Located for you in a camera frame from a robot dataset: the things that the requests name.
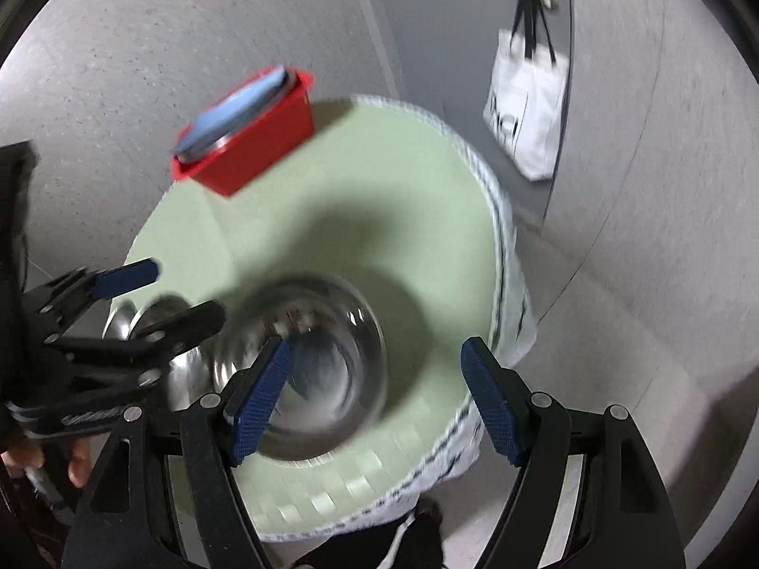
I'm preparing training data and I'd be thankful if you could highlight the person's left hand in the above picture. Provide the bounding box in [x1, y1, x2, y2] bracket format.
[0, 434, 94, 488]

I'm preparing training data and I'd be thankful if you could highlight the steel bowl in bin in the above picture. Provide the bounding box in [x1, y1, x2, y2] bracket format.
[175, 69, 299, 166]

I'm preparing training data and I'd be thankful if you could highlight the large steel bowl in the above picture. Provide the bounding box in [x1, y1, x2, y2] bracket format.
[212, 274, 387, 461]

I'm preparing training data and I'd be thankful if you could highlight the white tote bag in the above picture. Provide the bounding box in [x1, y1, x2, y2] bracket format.
[482, 0, 570, 183]

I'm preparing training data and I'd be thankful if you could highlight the blue plastic plate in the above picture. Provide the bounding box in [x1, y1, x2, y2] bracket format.
[171, 65, 290, 156]

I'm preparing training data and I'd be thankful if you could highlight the red plastic bin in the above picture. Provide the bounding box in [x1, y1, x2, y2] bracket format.
[170, 65, 314, 197]

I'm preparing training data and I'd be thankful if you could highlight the green checkered tablecloth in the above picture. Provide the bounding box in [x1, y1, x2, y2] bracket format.
[129, 95, 537, 542]

